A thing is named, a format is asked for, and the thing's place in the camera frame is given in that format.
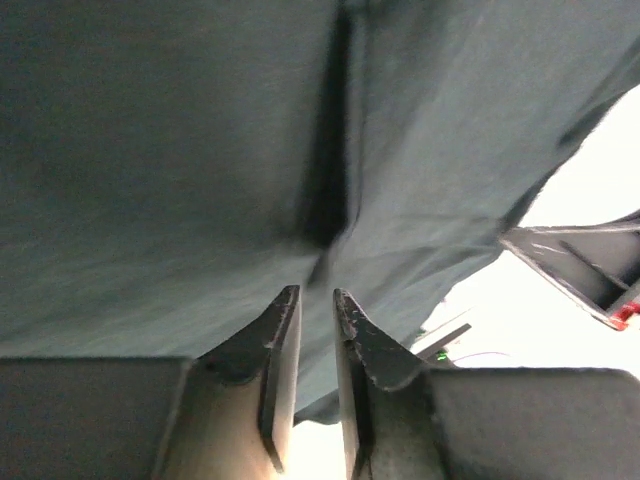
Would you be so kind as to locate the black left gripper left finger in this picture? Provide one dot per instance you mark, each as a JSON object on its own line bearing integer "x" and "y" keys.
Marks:
{"x": 227, "y": 414}

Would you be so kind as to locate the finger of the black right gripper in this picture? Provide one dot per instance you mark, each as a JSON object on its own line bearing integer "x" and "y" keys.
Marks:
{"x": 596, "y": 266}

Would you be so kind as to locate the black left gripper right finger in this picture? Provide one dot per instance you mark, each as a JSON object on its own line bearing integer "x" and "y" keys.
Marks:
{"x": 403, "y": 419}

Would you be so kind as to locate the black t shirt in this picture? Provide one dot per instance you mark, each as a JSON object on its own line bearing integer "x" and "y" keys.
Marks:
{"x": 168, "y": 166}

